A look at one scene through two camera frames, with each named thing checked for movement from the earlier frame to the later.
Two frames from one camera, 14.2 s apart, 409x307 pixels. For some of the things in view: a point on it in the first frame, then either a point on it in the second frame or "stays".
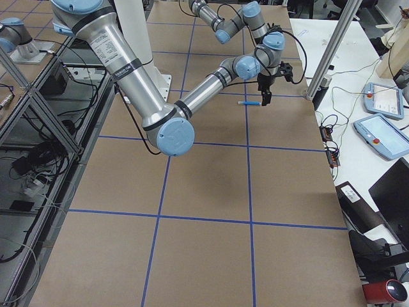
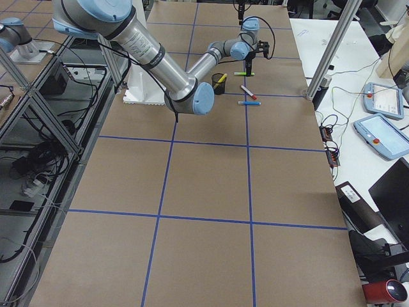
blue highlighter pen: (249, 103) stays
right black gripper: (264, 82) -> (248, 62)
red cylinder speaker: (388, 291) stays
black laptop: (390, 196) stays
